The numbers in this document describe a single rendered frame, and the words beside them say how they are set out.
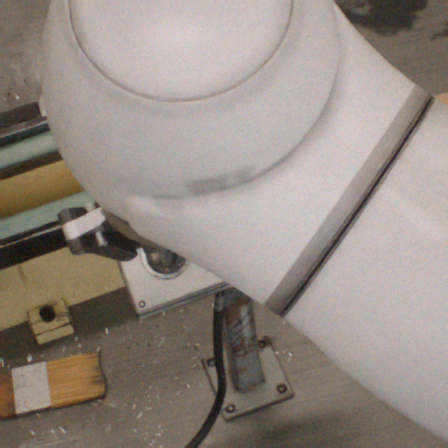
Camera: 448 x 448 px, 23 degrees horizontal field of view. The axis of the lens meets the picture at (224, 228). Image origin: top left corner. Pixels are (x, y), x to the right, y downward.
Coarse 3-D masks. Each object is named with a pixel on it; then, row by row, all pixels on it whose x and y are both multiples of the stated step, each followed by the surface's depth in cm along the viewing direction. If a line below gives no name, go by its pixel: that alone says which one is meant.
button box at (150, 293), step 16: (144, 256) 81; (128, 272) 81; (144, 272) 81; (176, 272) 81; (192, 272) 82; (208, 272) 82; (128, 288) 81; (144, 288) 81; (160, 288) 81; (176, 288) 81; (192, 288) 81; (208, 288) 82; (224, 288) 85; (144, 304) 81; (160, 304) 81; (176, 304) 84
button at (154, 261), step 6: (150, 258) 81; (156, 258) 81; (150, 264) 81; (156, 264) 81; (162, 264) 81; (174, 264) 81; (180, 264) 81; (156, 270) 81; (162, 270) 81; (168, 270) 81; (174, 270) 81
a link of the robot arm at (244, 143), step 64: (64, 0) 34; (128, 0) 33; (192, 0) 33; (256, 0) 33; (320, 0) 35; (64, 64) 34; (128, 64) 33; (192, 64) 32; (256, 64) 33; (320, 64) 34; (384, 64) 39; (64, 128) 37; (128, 128) 34; (192, 128) 33; (256, 128) 34; (320, 128) 37; (384, 128) 37; (128, 192) 38; (192, 192) 36; (256, 192) 36; (320, 192) 37; (192, 256) 40; (256, 256) 38; (320, 256) 37
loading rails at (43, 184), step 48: (0, 144) 110; (48, 144) 109; (0, 192) 110; (48, 192) 113; (0, 240) 101; (48, 240) 102; (0, 288) 105; (48, 288) 108; (96, 288) 111; (48, 336) 108
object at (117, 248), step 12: (60, 216) 60; (72, 216) 60; (72, 240) 60; (84, 240) 60; (108, 240) 62; (120, 240) 65; (72, 252) 60; (84, 252) 60; (96, 252) 62; (108, 252) 64; (120, 252) 65; (132, 252) 67
